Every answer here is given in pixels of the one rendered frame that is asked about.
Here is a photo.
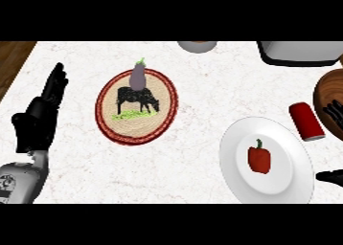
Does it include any brown wooden bowl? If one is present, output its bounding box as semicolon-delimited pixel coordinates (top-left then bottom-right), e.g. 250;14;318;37
312;67;343;147

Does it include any pale appliance with black base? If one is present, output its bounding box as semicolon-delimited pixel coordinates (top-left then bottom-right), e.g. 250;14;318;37
257;41;343;68

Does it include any round placemat with cow print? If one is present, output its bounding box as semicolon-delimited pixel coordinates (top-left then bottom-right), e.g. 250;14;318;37
93;68;180;146

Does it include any purple eggplant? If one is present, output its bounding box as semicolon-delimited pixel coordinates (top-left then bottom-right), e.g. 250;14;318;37
127;57;149;91

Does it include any white plate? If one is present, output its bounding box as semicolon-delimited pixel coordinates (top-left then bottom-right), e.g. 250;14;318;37
219;116;316;205

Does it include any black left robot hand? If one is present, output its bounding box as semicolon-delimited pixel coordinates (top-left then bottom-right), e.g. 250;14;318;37
11;62;70;154

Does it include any red bell pepper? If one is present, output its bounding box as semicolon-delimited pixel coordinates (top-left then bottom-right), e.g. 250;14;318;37
247;138;273;175

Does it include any red can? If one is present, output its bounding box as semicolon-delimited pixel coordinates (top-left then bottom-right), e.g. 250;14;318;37
288;101;326;143

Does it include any grey round container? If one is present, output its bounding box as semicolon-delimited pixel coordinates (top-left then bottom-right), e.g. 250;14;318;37
176;41;219;55

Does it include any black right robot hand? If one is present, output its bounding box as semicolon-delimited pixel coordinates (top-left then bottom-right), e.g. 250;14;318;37
315;99;343;189

